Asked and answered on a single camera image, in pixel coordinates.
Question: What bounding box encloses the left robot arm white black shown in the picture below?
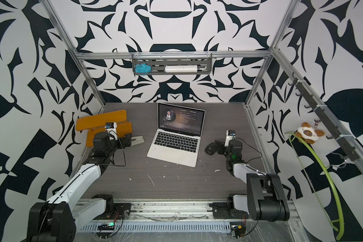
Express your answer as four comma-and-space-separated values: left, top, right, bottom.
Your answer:
26, 130, 132, 242

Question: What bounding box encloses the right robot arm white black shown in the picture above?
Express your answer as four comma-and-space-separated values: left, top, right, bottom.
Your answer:
205, 138, 290, 222

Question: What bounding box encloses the silver laptop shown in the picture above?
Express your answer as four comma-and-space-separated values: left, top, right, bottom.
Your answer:
147, 103, 206, 167

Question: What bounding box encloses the beige black stapler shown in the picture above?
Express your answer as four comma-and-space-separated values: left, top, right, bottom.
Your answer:
131, 136, 145, 146

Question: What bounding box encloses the orange lower board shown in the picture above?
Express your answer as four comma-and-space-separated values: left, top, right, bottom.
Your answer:
86, 122, 133, 147

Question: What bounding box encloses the orange board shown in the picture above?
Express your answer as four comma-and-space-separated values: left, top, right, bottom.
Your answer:
86, 122, 133, 147
75, 110, 127, 131

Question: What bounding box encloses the orange upper board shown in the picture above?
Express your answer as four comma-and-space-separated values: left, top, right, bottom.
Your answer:
75, 110, 127, 131

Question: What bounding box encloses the teal scrubber ball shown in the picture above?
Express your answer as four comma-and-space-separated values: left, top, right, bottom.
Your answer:
134, 63, 152, 75

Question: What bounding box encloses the right round black controller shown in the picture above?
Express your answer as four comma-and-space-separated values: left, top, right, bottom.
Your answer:
230, 225, 246, 239

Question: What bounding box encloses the left controller board green LED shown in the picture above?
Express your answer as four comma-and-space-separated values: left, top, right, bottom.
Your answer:
97, 222, 116, 231

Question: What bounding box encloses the brown white plush toy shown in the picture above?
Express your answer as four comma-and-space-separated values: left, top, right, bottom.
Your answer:
294, 122, 325, 144

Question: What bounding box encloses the white roll on shelf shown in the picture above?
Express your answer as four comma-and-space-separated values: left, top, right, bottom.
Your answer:
164, 65, 198, 73

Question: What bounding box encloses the green hoop tube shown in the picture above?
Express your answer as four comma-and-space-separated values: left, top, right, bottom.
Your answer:
285, 131, 345, 241

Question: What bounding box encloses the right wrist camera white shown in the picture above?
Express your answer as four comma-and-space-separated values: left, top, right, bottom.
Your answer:
224, 130, 236, 147

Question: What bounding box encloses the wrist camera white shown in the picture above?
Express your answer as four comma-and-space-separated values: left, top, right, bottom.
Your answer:
105, 122, 118, 140
224, 130, 236, 147

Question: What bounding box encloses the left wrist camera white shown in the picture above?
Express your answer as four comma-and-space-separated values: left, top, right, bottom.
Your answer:
105, 122, 118, 140

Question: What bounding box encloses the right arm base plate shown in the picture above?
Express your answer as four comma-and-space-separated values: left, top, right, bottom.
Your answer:
209, 202, 249, 219

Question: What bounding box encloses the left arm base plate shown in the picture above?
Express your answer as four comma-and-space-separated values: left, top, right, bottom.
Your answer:
101, 203, 132, 221

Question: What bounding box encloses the grey wall shelf rack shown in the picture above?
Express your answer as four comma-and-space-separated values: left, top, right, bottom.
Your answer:
131, 52, 213, 76

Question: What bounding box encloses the black hook rail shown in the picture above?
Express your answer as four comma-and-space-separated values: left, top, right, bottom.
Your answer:
291, 72, 360, 161

